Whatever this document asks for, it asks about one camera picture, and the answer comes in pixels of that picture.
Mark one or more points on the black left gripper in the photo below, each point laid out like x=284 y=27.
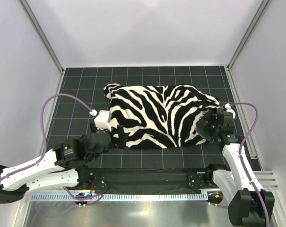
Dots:
x=113 y=137

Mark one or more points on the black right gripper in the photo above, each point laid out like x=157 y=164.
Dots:
x=209 y=124

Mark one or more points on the grey fleece zebra-lined pillowcase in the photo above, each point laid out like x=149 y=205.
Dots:
x=158 y=116

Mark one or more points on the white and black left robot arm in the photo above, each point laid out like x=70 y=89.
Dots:
x=62 y=166

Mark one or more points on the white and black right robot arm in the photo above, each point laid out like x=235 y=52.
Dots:
x=249 y=204

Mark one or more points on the black gridded cutting mat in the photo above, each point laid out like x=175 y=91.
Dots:
x=81 y=87

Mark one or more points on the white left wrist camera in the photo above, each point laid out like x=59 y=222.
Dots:
x=102 y=119

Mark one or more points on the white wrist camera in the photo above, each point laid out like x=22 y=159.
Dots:
x=102 y=119
x=228 y=108

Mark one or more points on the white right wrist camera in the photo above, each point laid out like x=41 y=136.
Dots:
x=228 y=108

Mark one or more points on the slotted grey cable duct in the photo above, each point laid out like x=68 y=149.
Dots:
x=64 y=196

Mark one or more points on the aluminium front frame profile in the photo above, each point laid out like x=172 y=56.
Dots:
x=268 y=179

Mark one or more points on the right aluminium frame post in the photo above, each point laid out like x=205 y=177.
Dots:
x=264 y=4

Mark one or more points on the aluminium frame post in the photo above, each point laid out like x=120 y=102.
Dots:
x=37 y=27
x=264 y=4

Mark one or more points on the left aluminium frame post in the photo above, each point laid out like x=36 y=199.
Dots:
x=37 y=27

